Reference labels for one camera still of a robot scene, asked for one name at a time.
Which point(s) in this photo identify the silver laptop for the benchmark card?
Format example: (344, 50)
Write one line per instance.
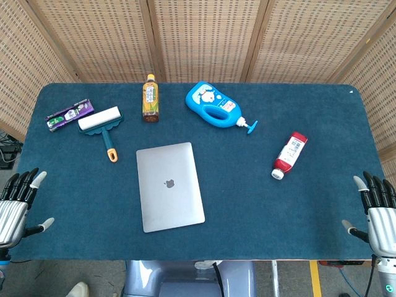
(169, 187)

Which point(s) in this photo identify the red white bottle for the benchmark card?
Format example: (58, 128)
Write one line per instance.
(290, 154)

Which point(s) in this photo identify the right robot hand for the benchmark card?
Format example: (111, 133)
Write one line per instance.
(381, 219)

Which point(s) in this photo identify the blue pump detergent bottle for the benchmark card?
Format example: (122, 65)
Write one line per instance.
(213, 105)

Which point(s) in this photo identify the yellow tea bottle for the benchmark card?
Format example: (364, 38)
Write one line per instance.
(150, 99)

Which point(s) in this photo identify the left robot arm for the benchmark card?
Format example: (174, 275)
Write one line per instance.
(2, 266)

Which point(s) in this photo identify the blue table mat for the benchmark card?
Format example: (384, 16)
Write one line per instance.
(198, 173)

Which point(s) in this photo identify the woven folding screen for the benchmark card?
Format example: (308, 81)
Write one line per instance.
(198, 40)

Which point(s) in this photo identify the robot base body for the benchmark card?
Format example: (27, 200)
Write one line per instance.
(188, 278)

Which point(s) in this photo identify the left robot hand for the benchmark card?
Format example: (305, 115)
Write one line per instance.
(12, 213)

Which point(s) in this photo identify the white shoe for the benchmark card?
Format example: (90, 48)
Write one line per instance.
(77, 290)

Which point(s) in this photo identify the purple toothpaste box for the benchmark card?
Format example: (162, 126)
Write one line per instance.
(70, 114)

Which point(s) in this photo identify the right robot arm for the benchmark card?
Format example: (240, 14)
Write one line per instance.
(387, 277)

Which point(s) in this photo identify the teal lint roller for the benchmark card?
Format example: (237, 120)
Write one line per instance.
(100, 127)

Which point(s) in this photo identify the black red device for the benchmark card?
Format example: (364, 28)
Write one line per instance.
(341, 263)

